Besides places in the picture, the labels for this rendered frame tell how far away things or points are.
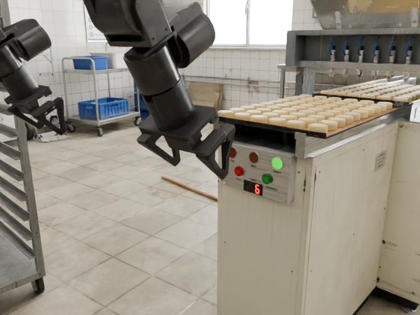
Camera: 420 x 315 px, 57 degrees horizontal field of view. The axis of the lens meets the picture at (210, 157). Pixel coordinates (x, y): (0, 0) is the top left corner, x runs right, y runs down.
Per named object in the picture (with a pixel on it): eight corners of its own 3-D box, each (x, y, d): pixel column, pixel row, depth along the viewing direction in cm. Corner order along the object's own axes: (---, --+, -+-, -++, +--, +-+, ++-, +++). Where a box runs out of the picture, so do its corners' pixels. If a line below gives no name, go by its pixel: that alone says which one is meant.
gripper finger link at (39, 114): (63, 121, 90) (40, 86, 84) (80, 125, 85) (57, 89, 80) (40, 139, 86) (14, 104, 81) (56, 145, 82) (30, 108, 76)
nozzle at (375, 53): (371, 79, 163) (376, 34, 157) (378, 79, 161) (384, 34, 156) (365, 80, 158) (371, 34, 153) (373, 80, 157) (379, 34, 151)
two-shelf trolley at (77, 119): (112, 121, 574) (106, 41, 542) (143, 125, 547) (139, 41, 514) (66, 132, 503) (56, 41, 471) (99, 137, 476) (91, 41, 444)
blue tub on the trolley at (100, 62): (89, 68, 507) (88, 55, 502) (111, 69, 486) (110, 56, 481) (70, 69, 482) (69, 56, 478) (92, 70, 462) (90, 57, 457)
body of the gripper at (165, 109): (170, 110, 59) (150, 68, 55) (222, 119, 53) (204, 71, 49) (142, 137, 56) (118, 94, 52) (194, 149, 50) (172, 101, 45)
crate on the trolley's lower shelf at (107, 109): (108, 110, 551) (107, 97, 546) (129, 113, 534) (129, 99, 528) (78, 117, 504) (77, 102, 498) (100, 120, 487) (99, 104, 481)
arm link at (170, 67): (110, 53, 47) (140, 54, 43) (147, 25, 50) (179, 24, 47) (134, 100, 51) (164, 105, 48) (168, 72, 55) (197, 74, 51)
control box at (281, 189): (229, 181, 126) (229, 139, 122) (294, 200, 110) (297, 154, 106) (221, 184, 123) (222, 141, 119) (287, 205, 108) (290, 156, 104)
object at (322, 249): (306, 273, 198) (320, 97, 173) (375, 302, 176) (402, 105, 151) (214, 351, 149) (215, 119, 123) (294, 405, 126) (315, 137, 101)
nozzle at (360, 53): (357, 78, 167) (361, 34, 161) (363, 79, 165) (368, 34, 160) (350, 79, 162) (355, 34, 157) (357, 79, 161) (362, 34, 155)
